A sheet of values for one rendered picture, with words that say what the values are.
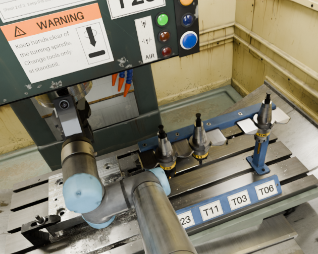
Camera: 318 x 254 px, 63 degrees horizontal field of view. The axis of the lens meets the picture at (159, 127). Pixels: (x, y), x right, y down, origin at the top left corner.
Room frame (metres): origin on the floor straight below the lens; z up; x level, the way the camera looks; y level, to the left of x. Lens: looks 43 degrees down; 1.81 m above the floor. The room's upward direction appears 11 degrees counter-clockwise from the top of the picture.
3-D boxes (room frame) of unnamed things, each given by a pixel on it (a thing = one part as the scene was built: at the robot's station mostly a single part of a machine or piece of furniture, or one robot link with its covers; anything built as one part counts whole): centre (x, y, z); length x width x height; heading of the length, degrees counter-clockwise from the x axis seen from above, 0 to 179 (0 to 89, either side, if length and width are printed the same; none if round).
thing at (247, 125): (0.57, -0.28, 1.21); 0.07 x 0.05 x 0.01; 10
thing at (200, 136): (0.54, -0.11, 1.26); 0.04 x 0.04 x 0.07
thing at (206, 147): (0.54, -0.11, 1.21); 0.06 x 0.06 x 0.03
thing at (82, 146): (0.43, 0.20, 1.37); 0.08 x 0.05 x 0.08; 100
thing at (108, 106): (1.08, 0.32, 1.16); 0.48 x 0.05 x 0.51; 100
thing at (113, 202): (0.36, 0.17, 1.26); 0.11 x 0.08 x 0.11; 101
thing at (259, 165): (0.65, -0.37, 1.05); 0.10 x 0.05 x 0.30; 10
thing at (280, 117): (0.59, -0.38, 1.21); 0.07 x 0.05 x 0.01; 10
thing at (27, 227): (0.50, 0.47, 0.97); 0.13 x 0.03 x 0.15; 100
